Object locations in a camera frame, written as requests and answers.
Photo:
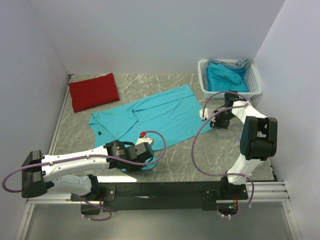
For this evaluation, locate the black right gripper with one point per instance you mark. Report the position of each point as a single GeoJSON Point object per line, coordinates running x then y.
{"type": "Point", "coordinates": [221, 126]}

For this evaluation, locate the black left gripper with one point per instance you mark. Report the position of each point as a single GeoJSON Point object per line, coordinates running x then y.
{"type": "Point", "coordinates": [137, 170]}

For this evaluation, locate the light blue t-shirt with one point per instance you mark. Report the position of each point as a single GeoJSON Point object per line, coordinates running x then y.
{"type": "Point", "coordinates": [168, 118]}

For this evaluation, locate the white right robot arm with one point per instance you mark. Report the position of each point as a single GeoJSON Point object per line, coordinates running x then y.
{"type": "Point", "coordinates": [258, 140]}

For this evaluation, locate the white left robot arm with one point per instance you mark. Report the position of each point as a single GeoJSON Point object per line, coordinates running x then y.
{"type": "Point", "coordinates": [43, 173]}

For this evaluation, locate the blue t-shirt in basket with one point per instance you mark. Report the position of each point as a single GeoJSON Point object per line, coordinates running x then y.
{"type": "Point", "coordinates": [223, 78]}

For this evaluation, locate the white plastic laundry basket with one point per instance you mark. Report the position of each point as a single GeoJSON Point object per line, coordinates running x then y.
{"type": "Point", "coordinates": [253, 81]}

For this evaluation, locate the grey t-shirt in basket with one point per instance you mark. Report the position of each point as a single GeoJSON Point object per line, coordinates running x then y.
{"type": "Point", "coordinates": [236, 65]}

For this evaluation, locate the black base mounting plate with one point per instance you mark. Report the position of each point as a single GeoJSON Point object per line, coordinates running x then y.
{"type": "Point", "coordinates": [129, 196]}

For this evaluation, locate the folded red t-shirt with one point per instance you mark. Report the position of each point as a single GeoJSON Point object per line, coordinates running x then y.
{"type": "Point", "coordinates": [90, 93]}

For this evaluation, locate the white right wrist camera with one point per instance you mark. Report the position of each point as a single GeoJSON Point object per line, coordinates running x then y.
{"type": "Point", "coordinates": [205, 113]}

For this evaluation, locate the aluminium frame rail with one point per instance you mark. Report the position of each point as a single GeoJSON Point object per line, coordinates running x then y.
{"type": "Point", "coordinates": [267, 191]}

